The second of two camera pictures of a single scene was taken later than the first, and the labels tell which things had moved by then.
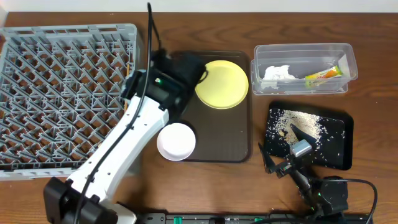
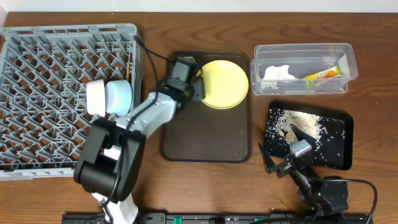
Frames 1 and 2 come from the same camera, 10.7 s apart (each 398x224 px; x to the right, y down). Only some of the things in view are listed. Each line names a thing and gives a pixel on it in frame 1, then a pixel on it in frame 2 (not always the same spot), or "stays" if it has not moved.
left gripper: x=193 y=66 to x=196 y=89
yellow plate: x=225 y=85 stays
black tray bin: x=332 y=131 stays
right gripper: x=286 y=167 stays
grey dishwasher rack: x=61 y=94 stays
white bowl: x=176 y=142 to x=96 y=97
